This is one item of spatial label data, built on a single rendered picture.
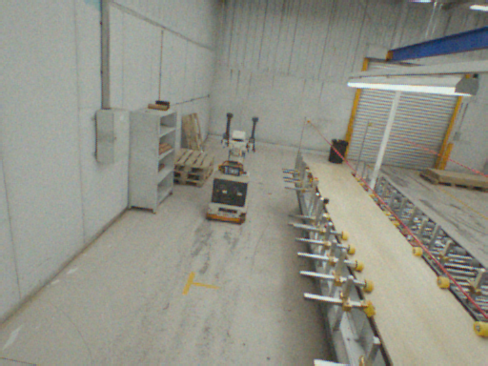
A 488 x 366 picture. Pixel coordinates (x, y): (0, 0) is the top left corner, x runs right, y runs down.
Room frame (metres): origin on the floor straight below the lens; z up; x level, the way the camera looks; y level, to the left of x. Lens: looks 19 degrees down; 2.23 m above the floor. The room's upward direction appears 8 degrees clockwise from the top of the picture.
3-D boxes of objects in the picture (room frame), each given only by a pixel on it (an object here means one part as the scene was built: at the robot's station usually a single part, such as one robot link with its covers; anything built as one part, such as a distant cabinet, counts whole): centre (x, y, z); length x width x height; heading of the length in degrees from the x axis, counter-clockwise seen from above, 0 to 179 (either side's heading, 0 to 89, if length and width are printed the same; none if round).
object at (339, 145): (9.74, -2.93, 0.36); 0.59 x 0.58 x 0.73; 177
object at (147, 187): (4.79, 1.48, 0.78); 0.90 x 0.45 x 1.55; 177
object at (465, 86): (2.91, -1.17, 2.34); 2.40 x 0.12 x 0.08; 177
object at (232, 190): (4.59, 0.16, 0.59); 0.55 x 0.34 x 0.83; 87
